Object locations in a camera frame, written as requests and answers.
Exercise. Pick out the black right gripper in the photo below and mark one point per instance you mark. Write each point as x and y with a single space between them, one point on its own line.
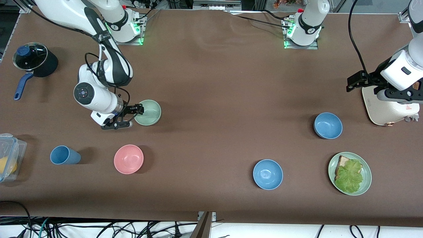
128 109

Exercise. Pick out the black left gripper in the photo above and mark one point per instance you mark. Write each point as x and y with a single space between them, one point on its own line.
372 79

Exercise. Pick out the green bowl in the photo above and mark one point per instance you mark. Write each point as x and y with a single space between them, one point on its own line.
150 112

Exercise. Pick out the blue bowl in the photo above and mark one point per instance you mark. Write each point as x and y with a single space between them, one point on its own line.
267 174
327 125

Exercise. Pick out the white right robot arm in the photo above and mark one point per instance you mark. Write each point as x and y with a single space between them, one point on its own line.
89 94

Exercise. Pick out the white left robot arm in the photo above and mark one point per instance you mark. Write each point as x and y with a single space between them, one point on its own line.
309 26

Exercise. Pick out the pink bowl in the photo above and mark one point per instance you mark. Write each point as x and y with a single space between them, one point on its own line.
128 159

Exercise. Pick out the cream white toaster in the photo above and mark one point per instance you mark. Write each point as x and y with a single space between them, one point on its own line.
386 112

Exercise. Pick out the bread slice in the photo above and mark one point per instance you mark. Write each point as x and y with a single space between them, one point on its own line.
343 161

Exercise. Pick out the brown table cover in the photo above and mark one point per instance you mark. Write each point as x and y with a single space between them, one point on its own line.
211 82

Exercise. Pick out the blue cup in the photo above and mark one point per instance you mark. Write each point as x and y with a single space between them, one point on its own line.
64 155

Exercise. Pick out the green lettuce leaf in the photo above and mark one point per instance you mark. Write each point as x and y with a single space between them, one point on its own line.
349 177

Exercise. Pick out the green plate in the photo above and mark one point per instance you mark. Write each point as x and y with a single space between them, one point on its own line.
366 180

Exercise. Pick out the glass lid blue knob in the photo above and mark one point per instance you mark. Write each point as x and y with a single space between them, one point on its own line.
31 56

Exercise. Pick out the clear plastic container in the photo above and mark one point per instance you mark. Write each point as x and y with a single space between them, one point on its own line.
20 148

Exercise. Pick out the grey metal box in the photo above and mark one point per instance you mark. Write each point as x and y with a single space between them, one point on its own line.
216 4

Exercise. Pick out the yellow fruit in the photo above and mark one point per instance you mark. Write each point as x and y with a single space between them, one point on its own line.
6 167

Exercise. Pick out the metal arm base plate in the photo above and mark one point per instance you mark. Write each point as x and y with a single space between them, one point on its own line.
132 41
314 47

